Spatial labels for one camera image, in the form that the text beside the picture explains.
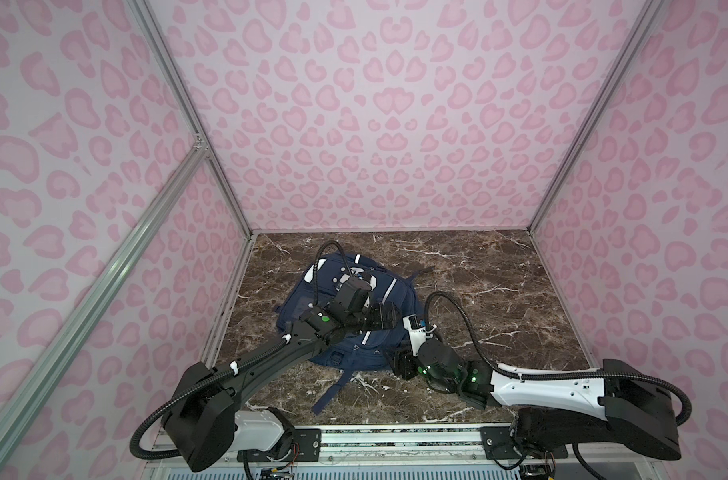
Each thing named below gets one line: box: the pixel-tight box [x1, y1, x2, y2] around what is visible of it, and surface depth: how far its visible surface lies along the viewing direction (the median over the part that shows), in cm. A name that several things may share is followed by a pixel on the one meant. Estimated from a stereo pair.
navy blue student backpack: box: [275, 252, 432, 414], surface depth 82 cm
